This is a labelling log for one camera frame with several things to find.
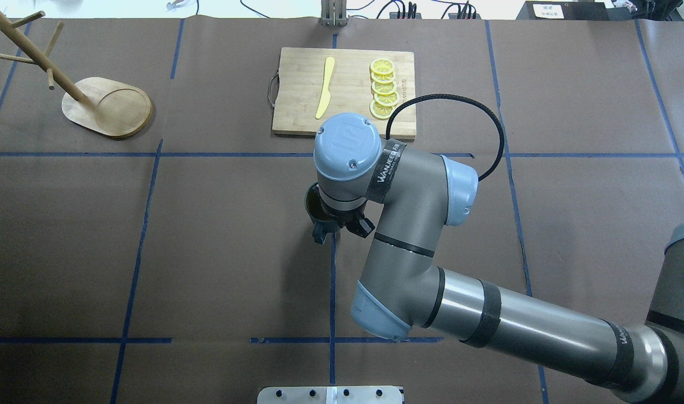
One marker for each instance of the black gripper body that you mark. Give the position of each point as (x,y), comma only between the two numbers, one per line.
(365,225)

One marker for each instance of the dark teal mug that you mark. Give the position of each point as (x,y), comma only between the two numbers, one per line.
(324,224)

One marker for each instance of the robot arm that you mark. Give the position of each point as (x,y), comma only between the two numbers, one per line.
(588,302)

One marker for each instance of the wooden cup storage rack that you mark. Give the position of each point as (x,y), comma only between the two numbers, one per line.
(109,107)

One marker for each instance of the lemon slice five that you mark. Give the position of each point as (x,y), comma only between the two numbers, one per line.
(379,111)

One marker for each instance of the lemon slice four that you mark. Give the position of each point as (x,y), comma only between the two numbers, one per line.
(386,100)

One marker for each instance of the yellow plastic knife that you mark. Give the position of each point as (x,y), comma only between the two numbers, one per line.
(325,94)

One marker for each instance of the lemon slice three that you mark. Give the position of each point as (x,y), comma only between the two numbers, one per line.
(383,89)

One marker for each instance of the bamboo cutting board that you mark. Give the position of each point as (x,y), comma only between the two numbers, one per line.
(301,76)

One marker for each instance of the lemon slice two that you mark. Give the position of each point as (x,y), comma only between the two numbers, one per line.
(383,78)

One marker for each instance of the lemon slice one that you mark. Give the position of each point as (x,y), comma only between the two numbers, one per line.
(382,66)

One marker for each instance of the black box device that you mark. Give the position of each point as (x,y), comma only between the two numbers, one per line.
(563,10)

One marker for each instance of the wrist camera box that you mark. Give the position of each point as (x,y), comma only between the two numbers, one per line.
(360,226)

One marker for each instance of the white camera pole mount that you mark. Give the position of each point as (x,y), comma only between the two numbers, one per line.
(333,394)

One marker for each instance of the aluminium frame post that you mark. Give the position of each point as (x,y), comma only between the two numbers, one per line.
(333,13)

